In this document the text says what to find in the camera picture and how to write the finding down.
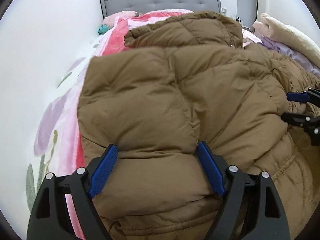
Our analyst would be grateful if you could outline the brown puffer jacket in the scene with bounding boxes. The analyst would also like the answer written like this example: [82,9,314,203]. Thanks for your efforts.
[76,10,320,240]

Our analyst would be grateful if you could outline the lilac folded bedding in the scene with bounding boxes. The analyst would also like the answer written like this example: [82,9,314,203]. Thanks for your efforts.
[242,28,320,77]

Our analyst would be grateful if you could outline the white floral bed sheet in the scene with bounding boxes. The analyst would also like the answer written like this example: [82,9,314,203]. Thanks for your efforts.
[25,34,109,209]

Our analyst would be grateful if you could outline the cream fleece folded blanket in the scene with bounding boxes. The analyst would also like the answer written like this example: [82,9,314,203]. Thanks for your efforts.
[252,13,319,67]

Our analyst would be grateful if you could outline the grey door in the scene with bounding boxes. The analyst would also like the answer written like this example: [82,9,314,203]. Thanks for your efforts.
[236,0,258,29]

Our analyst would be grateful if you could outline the teal plush toy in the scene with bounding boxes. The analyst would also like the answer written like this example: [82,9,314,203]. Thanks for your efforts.
[98,24,109,35]

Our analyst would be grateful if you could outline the pink fluffy pillow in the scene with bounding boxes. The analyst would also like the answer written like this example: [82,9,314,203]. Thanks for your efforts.
[102,11,137,29]

